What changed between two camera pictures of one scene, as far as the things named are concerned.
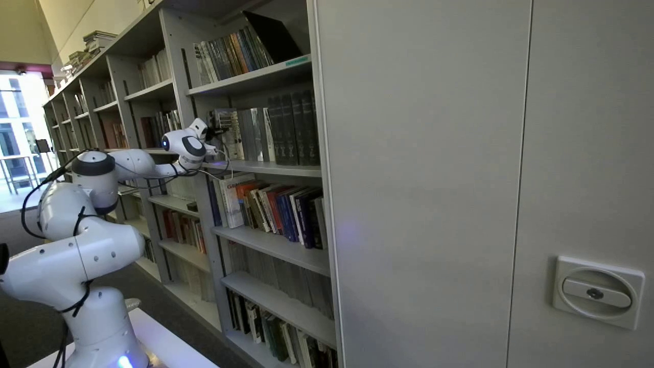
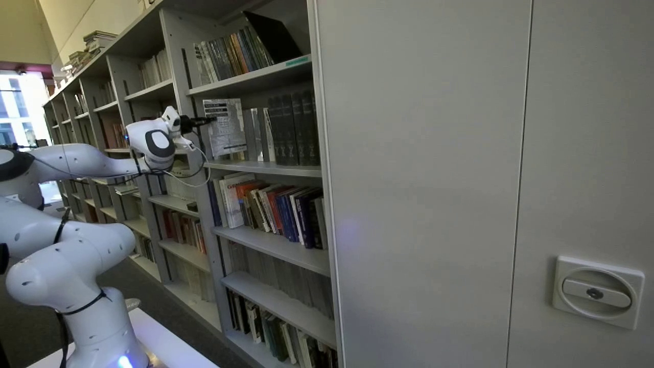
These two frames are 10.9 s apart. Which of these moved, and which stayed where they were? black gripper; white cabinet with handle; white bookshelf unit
Moved: black gripper
Stayed: white cabinet with handle; white bookshelf unit
